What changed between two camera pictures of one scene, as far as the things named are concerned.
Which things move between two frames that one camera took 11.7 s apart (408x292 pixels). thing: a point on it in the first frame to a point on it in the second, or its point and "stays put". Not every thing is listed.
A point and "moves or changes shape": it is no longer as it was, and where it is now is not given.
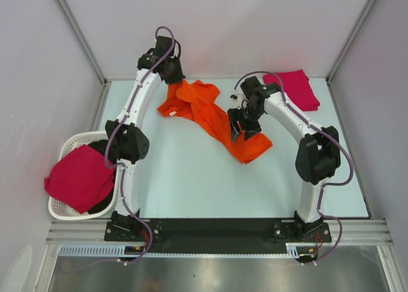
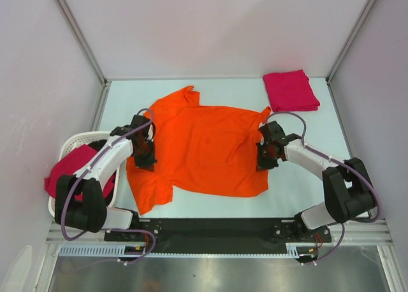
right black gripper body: (249, 116) to (265, 159)
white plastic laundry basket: (62, 210) stays put
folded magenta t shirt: (298, 89) stays put
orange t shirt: (190, 97) moves or changes shape
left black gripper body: (175, 73) to (145, 157)
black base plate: (216, 235) stays put
